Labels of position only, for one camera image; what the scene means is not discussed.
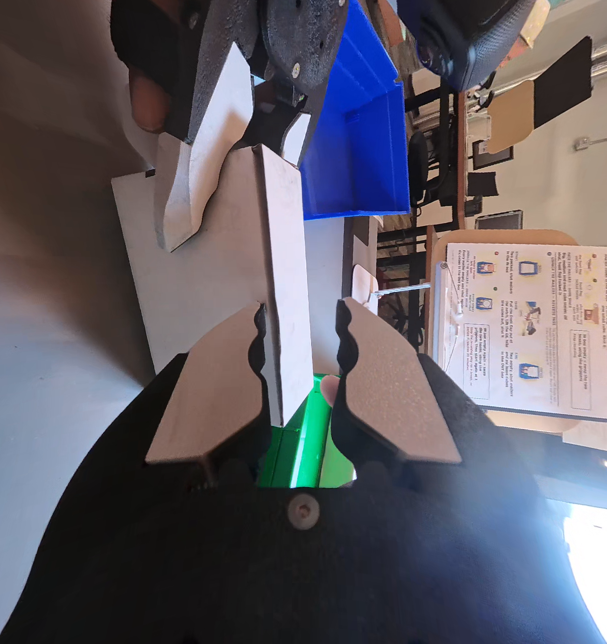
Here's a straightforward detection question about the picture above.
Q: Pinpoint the white document stand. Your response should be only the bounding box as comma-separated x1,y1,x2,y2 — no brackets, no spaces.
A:
351,261,462,373

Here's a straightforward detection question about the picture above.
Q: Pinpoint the instruction sheet on stand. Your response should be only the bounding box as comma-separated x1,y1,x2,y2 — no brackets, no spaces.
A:
428,229,607,434

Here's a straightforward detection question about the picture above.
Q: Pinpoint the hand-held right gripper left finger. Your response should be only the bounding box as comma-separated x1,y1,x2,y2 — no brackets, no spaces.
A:
145,302,274,486

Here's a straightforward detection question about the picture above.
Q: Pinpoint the blue plastic bin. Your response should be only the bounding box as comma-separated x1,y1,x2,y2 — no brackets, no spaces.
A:
298,0,412,222

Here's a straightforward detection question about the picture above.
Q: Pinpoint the person's left hand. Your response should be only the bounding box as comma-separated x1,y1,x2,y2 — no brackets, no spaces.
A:
109,0,183,134

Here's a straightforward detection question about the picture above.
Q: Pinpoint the black mesh office chair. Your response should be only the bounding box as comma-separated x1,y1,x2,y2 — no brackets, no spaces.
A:
396,0,553,91

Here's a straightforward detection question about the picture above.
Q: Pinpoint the tan and black panel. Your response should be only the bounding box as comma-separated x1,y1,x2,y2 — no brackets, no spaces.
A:
486,35,594,155

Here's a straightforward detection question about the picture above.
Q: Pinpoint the green plastic bin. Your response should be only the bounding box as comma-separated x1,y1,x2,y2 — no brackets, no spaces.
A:
257,373,357,490

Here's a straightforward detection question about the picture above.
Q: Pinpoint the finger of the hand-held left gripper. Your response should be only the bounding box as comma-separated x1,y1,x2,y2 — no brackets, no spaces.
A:
155,43,256,252
282,113,313,168

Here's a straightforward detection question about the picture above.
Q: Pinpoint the cardboard mailer box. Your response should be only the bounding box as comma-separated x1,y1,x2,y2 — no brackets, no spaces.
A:
111,143,316,428

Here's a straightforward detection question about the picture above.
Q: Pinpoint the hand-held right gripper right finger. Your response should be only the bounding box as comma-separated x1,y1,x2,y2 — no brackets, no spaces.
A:
331,297,462,484

